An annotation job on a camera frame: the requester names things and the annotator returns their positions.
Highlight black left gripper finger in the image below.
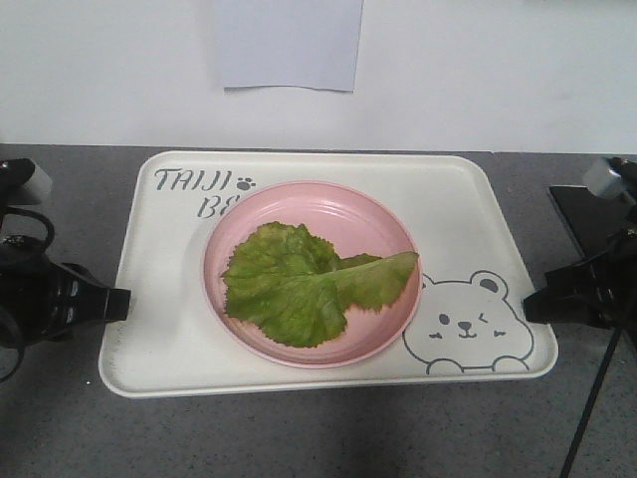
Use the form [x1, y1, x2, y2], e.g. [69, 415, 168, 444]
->
[74, 264, 131, 324]

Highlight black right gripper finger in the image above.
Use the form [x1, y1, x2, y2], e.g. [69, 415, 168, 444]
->
[523, 264, 607, 324]

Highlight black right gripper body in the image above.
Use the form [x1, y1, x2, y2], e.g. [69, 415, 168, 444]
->
[575, 228, 636, 330]

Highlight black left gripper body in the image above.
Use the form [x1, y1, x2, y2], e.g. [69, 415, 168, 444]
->
[1, 235, 92, 345]

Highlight cream bear print tray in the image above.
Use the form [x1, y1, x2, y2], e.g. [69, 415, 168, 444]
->
[99, 150, 558, 398]

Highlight green lettuce leaf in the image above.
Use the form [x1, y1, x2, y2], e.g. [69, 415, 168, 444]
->
[222, 221, 419, 348]

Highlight pink round plate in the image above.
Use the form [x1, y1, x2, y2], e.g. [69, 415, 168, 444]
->
[202, 181, 421, 368]

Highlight black glass gas stove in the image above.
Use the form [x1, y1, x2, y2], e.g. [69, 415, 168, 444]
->
[548, 185, 636, 257]

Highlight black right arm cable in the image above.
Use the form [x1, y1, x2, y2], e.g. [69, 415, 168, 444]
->
[559, 298, 628, 478]

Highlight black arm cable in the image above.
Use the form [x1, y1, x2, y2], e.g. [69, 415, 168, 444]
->
[0, 203, 56, 382]
[559, 298, 628, 478]

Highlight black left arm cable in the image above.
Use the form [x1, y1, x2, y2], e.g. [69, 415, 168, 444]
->
[0, 203, 56, 382]

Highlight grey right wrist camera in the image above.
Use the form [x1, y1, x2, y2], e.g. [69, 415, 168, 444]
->
[582, 156, 636, 205]

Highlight white paper sheet on wall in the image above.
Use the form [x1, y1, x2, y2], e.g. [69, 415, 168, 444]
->
[213, 1, 363, 93]

